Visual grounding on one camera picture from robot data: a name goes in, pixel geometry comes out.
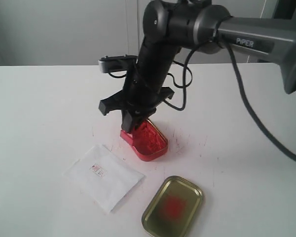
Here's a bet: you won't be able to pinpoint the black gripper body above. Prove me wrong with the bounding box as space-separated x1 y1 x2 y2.
99 41 180 115

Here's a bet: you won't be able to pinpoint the red stamp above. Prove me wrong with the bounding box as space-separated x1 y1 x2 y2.
120 124 144 148

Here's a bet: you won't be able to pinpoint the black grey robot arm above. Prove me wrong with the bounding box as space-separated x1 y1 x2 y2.
99 0 296 133

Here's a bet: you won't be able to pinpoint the red ink pad tin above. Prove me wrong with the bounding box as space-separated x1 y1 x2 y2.
130 119 168 162

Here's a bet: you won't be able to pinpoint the white paper sheet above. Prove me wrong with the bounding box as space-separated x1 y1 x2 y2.
64 145 144 213

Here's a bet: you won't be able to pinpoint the gold tin lid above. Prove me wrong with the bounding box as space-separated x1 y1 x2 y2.
141 175 204 237

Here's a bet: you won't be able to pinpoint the grey cabinet doors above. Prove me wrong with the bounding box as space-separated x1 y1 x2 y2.
0 0 278 66

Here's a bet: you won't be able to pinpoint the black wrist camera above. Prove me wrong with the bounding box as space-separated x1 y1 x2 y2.
98 55 137 79

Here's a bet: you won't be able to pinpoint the black cable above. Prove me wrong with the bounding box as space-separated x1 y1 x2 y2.
162 14 296 167

